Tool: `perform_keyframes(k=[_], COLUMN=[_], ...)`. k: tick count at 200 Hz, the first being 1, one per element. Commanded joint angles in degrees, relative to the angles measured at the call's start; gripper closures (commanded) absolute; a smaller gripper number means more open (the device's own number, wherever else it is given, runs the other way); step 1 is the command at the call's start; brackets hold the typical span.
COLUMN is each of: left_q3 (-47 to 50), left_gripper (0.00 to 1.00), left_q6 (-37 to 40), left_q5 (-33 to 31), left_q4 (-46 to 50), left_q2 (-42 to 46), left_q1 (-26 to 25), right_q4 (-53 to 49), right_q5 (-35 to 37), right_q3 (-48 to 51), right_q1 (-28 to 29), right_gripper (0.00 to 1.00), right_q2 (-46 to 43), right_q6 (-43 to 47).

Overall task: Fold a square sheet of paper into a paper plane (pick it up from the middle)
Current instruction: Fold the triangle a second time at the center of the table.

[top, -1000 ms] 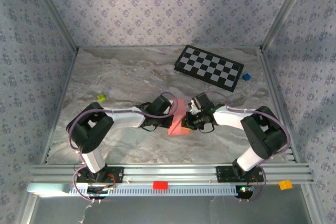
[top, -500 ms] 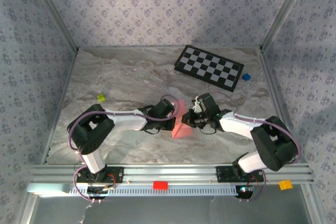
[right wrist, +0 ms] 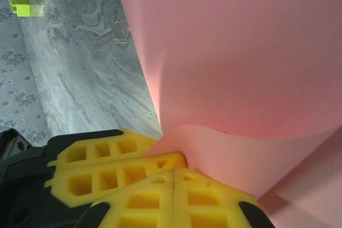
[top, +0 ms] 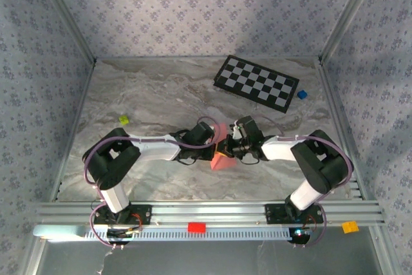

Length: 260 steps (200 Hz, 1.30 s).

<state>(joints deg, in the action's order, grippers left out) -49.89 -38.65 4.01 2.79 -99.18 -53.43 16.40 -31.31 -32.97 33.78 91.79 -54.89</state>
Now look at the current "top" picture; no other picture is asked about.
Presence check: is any pink paper sheet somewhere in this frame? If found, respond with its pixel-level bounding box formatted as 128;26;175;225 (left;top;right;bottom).
209;122;236;171

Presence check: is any black white checkerboard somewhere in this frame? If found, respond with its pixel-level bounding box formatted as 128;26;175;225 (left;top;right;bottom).
212;55;300;114

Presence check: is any black round controller board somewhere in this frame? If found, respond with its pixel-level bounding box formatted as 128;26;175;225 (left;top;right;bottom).
107;228;142;244
289;227;313;243

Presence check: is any orange toy brick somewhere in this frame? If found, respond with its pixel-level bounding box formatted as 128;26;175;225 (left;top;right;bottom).
341;220;360;234

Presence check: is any pale blue flat plate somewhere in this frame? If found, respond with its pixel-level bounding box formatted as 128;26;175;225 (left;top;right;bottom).
33;225;86;240

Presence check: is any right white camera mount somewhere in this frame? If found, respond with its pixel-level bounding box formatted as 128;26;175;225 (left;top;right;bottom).
230;122;243;140

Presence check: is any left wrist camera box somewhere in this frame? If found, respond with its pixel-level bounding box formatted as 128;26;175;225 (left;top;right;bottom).
188;122;216;144

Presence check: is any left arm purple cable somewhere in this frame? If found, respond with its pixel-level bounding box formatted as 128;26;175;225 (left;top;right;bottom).
82;115;223;250

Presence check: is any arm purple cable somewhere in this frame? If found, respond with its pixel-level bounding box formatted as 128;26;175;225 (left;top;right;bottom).
82;115;223;250
254;115;355;250

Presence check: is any wide aluminium extrusion rail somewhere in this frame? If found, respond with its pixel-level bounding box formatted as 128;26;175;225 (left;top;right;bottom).
35;200;386;227

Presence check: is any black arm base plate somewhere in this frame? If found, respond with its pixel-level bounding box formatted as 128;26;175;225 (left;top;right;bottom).
265;203;324;225
93;204;153;226

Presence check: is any white slotted cable duct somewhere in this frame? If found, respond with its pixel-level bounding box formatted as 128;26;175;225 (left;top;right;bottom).
84;225;292;242

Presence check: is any aluminium frame rail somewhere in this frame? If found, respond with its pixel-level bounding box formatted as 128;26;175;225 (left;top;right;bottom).
317;57;370;202
95;55;321;62
48;61;97;204

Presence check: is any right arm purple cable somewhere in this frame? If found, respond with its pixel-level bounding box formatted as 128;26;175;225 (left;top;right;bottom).
254;115;355;250

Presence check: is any aluminium frame post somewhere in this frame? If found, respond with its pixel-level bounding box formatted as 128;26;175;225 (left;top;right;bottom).
318;0;387;65
32;0;97;65

